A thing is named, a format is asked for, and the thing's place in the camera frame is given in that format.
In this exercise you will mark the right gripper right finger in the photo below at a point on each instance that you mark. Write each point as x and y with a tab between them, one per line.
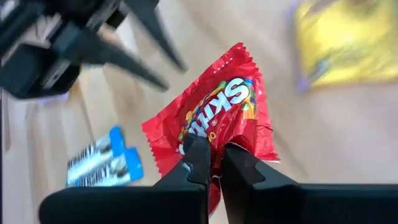
311	205

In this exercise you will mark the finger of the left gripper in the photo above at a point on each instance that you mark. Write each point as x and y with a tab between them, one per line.
109	56
152	21

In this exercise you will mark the yellow candy packet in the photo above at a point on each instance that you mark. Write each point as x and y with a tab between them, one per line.
348	46

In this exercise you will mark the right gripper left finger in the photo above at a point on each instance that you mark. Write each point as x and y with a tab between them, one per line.
124	208

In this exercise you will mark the blue white Hershey's bar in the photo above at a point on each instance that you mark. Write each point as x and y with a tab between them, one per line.
105	174
93	152

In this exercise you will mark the red Skittles packet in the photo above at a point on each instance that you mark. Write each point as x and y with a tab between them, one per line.
230	102

